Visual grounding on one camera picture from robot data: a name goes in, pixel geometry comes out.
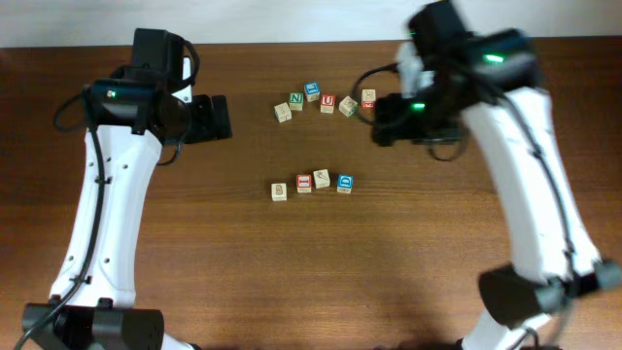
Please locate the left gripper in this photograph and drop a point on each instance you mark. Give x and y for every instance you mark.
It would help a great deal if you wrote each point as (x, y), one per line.
(205, 125)

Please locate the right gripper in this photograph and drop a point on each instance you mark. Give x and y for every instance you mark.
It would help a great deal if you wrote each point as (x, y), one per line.
(386, 127)

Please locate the blue letter D block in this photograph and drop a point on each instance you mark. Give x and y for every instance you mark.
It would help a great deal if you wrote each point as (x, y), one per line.
(345, 183)

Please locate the red letter I block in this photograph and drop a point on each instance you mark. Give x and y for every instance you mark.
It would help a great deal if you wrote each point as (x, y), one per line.
(304, 183)

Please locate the ice cream cone block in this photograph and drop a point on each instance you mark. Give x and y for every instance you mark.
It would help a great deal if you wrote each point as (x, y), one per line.
(321, 178)

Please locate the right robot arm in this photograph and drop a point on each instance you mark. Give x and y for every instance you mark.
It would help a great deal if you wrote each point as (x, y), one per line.
(457, 83)

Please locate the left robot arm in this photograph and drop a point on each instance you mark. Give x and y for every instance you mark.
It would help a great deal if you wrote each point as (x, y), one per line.
(130, 117)

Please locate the plain top red-sided block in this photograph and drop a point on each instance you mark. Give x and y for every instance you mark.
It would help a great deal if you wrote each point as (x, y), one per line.
(368, 98)

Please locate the block with number one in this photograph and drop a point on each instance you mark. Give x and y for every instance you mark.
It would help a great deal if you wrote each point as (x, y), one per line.
(283, 112)

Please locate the plain top green-edged block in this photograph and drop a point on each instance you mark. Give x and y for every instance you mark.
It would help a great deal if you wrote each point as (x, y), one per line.
(348, 106)

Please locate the green letter N block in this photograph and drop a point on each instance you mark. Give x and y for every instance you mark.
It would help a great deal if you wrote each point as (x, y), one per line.
(296, 100)

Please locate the red letter U block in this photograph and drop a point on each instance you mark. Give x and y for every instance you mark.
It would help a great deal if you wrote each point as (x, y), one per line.
(327, 103)

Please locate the blue topped block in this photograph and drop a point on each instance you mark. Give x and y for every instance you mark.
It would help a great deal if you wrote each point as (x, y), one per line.
(312, 91)

